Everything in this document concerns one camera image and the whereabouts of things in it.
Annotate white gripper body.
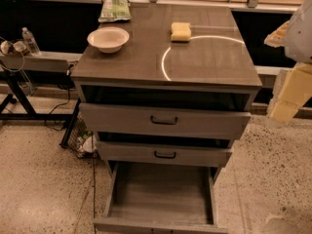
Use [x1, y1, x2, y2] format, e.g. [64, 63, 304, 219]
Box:
[285, 0, 312, 63]

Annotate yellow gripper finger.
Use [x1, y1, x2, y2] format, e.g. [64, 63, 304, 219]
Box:
[267, 62, 312, 123]
[264, 21, 290, 48]

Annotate yellow sponge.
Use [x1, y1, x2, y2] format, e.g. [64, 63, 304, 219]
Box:
[171, 22, 191, 42]

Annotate grey drawer cabinet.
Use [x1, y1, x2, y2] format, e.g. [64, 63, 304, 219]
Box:
[70, 2, 263, 180]

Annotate grey top drawer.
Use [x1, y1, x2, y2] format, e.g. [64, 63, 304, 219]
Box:
[80, 103, 251, 139]

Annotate grey middle drawer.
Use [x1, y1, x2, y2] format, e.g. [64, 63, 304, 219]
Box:
[97, 141, 232, 168]

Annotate grey open bottom drawer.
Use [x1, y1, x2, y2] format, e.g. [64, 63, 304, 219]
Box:
[94, 162, 228, 234]

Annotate green snack bag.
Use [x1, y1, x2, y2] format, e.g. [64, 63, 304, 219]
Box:
[98, 0, 131, 23]

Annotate white bowl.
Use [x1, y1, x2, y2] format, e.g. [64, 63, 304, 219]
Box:
[87, 26, 130, 54]

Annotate clear plastic water bottle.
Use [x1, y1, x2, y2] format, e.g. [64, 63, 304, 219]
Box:
[22, 27, 41, 56]

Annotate crumpled items on shelf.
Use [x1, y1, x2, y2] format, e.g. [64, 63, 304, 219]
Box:
[0, 41, 28, 56]

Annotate black cable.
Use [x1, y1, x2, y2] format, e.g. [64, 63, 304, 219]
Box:
[44, 65, 75, 132]

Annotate wire waste basket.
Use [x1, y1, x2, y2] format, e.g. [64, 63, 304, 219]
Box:
[68, 113, 98, 158]

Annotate black table frame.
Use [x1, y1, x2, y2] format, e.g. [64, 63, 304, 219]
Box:
[0, 63, 81, 148]

